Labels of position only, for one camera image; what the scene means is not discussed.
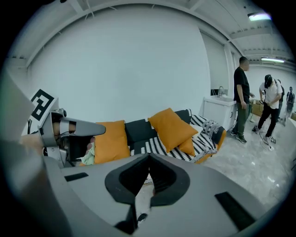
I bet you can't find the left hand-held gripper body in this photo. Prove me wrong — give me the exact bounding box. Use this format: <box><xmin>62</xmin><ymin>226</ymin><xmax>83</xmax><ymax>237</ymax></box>
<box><xmin>29</xmin><ymin>88</ymin><xmax>93</xmax><ymax>168</ymax></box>

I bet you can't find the white sink cabinet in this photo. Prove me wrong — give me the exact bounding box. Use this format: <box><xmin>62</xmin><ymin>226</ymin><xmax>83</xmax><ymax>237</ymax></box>
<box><xmin>203</xmin><ymin>86</ymin><xmax>239</xmax><ymax>135</ymax></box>

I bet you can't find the light green knitted blanket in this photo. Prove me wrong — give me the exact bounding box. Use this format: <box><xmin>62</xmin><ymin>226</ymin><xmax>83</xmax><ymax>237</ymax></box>
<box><xmin>80</xmin><ymin>141</ymin><xmax>96</xmax><ymax>166</ymax></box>

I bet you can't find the person's left hand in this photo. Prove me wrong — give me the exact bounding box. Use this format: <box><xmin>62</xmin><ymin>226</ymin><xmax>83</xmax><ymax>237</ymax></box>
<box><xmin>52</xmin><ymin>120</ymin><xmax>77</xmax><ymax>135</ymax></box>

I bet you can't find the person's left forearm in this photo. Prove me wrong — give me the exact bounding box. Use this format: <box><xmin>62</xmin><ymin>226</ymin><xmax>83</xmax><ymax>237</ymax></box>
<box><xmin>20</xmin><ymin>133</ymin><xmax>45</xmax><ymax>156</ymax></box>

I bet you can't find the grey patterned throw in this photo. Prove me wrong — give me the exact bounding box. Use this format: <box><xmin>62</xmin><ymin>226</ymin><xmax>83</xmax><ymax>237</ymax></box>
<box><xmin>201</xmin><ymin>119</ymin><xmax>222</xmax><ymax>144</ymax></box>

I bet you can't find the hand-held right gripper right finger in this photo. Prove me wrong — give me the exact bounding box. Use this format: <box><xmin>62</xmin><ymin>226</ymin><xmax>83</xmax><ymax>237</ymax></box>
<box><xmin>142</xmin><ymin>152</ymin><xmax>267</xmax><ymax>237</ymax></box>

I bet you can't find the small orange cushion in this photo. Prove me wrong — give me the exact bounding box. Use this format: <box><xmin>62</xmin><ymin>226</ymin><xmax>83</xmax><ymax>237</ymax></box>
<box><xmin>178</xmin><ymin>137</ymin><xmax>196</xmax><ymax>157</ymax></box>

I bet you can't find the orange sofa with striped cover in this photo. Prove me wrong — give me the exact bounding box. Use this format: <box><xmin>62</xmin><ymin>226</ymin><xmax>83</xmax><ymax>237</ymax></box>
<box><xmin>124</xmin><ymin>108</ymin><xmax>219</xmax><ymax>164</ymax></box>

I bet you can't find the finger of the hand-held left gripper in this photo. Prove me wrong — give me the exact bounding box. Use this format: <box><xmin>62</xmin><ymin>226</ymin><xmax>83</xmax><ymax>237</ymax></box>
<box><xmin>68</xmin><ymin>117</ymin><xmax>106</xmax><ymax>136</ymax></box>

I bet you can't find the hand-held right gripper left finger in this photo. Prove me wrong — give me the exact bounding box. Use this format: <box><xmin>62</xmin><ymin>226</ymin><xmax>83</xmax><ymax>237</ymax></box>
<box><xmin>61</xmin><ymin>152</ymin><xmax>150</xmax><ymax>235</ymax></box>

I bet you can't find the ceiling light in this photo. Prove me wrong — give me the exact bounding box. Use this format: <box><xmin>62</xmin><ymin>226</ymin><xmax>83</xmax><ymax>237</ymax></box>
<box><xmin>261</xmin><ymin>57</ymin><xmax>285</xmax><ymax>65</ymax></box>
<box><xmin>247</xmin><ymin>12</ymin><xmax>271</xmax><ymax>22</ymax></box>

